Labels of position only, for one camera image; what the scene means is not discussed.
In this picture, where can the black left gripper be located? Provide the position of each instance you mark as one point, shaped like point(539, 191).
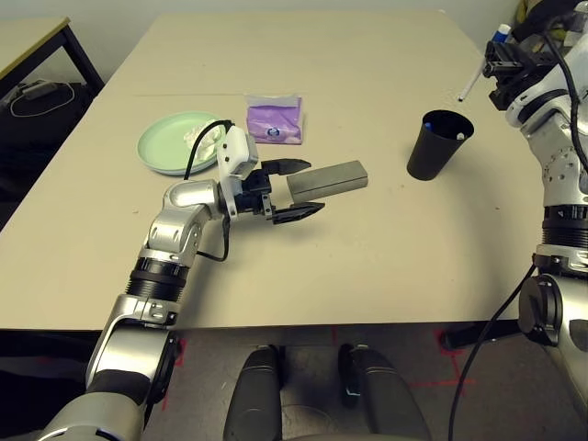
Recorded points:
point(252, 193)

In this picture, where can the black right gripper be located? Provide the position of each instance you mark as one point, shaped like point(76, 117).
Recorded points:
point(523, 78)

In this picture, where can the white marker blue cap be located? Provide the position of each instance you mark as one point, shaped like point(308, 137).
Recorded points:
point(471, 80)

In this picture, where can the grey glasses case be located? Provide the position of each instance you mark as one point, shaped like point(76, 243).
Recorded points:
point(331, 181)

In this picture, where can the white tissue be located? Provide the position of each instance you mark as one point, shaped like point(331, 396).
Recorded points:
point(206, 138)

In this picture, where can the light green plate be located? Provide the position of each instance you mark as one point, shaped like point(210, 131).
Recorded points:
point(161, 142)

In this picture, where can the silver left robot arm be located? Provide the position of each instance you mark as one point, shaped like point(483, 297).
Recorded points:
point(184, 202)

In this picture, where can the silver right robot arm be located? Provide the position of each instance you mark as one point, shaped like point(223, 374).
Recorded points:
point(560, 151)

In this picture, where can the yellow-green seat cushion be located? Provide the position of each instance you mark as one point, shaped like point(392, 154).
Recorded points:
point(521, 11)

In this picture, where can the purple tissue pack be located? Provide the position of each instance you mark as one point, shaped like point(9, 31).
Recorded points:
point(275, 119)

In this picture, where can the black cup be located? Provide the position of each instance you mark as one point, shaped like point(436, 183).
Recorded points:
point(432, 156)

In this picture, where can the grey robot left leg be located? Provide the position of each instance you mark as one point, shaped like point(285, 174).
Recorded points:
point(255, 395)

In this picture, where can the grey robot leg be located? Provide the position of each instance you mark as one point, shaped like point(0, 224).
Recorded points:
point(255, 395)
point(381, 395)

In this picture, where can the grey robot right leg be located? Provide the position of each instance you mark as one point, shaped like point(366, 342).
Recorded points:
point(381, 395)

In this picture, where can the black table foot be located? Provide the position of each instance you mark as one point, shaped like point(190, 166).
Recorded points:
point(473, 335)

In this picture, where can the black bag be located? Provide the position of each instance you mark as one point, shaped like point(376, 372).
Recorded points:
point(41, 138)

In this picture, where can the grey power adapter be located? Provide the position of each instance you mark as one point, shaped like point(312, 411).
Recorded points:
point(39, 89)

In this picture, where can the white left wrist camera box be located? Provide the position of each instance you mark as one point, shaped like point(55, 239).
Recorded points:
point(236, 156)

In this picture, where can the beige side table black frame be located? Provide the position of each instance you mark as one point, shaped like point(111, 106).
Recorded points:
point(27, 46)

